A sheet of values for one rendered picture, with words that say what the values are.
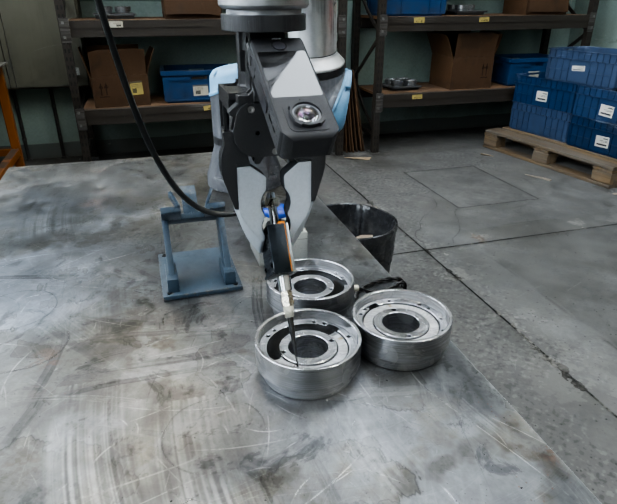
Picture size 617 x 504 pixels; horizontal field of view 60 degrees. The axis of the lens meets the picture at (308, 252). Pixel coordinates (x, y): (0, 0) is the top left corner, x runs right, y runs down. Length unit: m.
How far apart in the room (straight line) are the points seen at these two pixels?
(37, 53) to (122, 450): 3.93
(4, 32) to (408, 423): 4.06
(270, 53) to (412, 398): 0.33
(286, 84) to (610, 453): 1.53
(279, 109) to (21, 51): 3.96
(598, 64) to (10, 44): 3.96
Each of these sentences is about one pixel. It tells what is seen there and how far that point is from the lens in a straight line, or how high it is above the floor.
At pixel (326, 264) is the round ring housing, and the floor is 0.84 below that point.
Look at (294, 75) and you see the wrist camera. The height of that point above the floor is 1.09.
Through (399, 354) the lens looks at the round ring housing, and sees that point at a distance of 0.54.
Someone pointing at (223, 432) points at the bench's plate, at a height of 0.80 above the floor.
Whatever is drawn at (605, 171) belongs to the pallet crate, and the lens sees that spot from 4.04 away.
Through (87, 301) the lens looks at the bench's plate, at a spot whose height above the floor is 0.80.
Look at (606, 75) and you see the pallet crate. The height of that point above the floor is 0.66.
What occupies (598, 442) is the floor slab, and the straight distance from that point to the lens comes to 1.81.
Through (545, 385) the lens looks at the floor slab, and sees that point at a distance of 1.95.
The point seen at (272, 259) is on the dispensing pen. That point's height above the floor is 0.93.
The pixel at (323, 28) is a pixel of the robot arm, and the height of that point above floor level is 1.09.
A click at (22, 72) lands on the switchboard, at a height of 0.66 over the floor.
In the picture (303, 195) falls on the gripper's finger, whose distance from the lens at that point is 0.50.
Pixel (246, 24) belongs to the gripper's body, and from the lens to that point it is 0.46.
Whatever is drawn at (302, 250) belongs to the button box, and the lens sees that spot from 0.76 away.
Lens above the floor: 1.14
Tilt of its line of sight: 26 degrees down
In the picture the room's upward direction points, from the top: straight up
